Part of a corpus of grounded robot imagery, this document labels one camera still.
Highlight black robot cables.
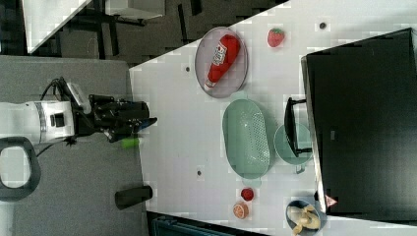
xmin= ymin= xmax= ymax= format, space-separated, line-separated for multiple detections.
xmin=33 ymin=77 xmax=72 ymax=158

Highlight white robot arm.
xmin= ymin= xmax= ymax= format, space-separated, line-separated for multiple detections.
xmin=1 ymin=94 xmax=157 ymax=146

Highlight black toaster oven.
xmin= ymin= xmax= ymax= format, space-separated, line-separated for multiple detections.
xmin=284 ymin=28 xmax=417 ymax=224

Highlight grey round plate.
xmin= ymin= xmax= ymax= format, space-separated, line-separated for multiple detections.
xmin=195 ymin=27 xmax=248 ymax=98

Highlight peeled toy banana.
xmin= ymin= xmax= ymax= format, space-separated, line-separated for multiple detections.
xmin=287 ymin=206 xmax=321 ymax=236

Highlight mint green cup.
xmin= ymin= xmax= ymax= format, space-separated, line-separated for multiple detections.
xmin=273 ymin=123 xmax=312 ymax=174

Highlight red toy strawberry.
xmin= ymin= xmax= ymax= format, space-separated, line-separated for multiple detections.
xmin=268 ymin=29 xmax=285 ymax=47

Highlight red ketchup bottle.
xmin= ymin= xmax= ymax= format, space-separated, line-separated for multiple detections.
xmin=204 ymin=34 xmax=241 ymax=90

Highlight orange toy half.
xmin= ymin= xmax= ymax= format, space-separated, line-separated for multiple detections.
xmin=233 ymin=202 xmax=249 ymax=219

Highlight green toy ball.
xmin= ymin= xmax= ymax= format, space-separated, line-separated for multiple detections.
xmin=121 ymin=138 xmax=140 ymax=148

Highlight mint green strainer basket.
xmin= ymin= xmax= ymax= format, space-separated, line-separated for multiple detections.
xmin=222 ymin=91 xmax=271 ymax=188

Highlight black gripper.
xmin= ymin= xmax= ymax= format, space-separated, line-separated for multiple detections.
xmin=75 ymin=94 xmax=157 ymax=143

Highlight small red toy fruit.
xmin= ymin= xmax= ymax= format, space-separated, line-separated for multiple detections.
xmin=241 ymin=188 xmax=254 ymax=202

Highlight blue bowl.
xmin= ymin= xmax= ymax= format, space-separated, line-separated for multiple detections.
xmin=285 ymin=201 xmax=322 ymax=236

